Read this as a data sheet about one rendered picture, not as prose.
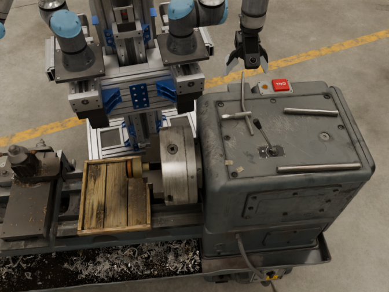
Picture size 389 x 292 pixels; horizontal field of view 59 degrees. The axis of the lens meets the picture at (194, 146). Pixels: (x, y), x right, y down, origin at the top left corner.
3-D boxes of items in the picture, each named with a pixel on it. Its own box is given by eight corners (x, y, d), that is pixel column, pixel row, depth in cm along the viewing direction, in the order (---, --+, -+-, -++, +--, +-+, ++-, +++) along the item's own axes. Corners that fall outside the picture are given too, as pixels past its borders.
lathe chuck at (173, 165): (182, 145, 161) (181, 110, 132) (188, 212, 148) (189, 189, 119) (162, 146, 160) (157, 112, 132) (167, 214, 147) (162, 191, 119)
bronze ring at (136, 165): (148, 150, 138) (125, 152, 138) (149, 171, 133) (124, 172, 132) (150, 163, 146) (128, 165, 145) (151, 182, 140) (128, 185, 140)
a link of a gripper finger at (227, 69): (221, 66, 123) (239, 48, 117) (224, 79, 119) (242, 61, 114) (215, 63, 121) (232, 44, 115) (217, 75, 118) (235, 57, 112)
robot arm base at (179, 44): (164, 37, 173) (162, 20, 165) (193, 33, 175) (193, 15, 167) (169, 57, 165) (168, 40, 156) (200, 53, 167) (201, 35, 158)
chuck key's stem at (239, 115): (221, 121, 130) (251, 117, 131) (221, 117, 128) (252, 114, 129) (220, 117, 131) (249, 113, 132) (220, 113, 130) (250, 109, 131)
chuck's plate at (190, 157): (190, 145, 161) (190, 109, 133) (197, 211, 148) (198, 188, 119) (182, 145, 161) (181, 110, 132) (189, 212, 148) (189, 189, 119)
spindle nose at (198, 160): (197, 149, 154) (199, 127, 135) (202, 195, 145) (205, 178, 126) (191, 150, 154) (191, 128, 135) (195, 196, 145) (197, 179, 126)
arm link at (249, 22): (269, 17, 100) (241, 18, 99) (266, 30, 103) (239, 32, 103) (263, 2, 104) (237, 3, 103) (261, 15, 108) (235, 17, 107)
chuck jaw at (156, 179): (170, 167, 136) (172, 193, 128) (171, 175, 140) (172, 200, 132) (142, 170, 135) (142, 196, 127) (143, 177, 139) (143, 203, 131)
